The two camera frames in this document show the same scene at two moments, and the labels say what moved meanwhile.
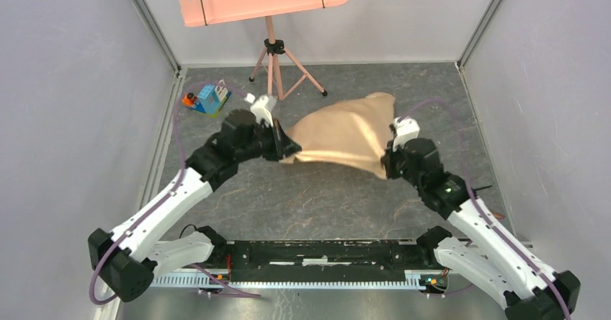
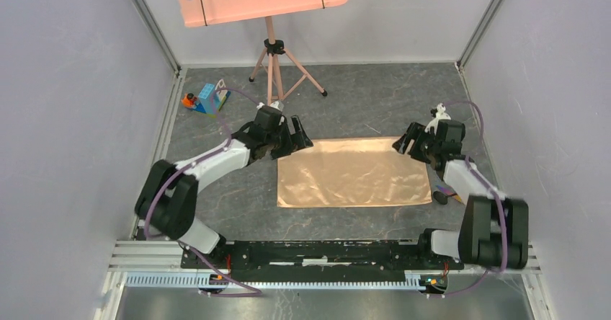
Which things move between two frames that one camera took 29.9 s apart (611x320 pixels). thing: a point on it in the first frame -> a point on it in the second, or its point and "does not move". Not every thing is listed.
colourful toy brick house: [211, 98] does not move
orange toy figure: [189, 99] does not move
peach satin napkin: [355, 134] -> [349, 171]
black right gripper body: [396, 166] -> [433, 145]
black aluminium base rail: [329, 260] does not move
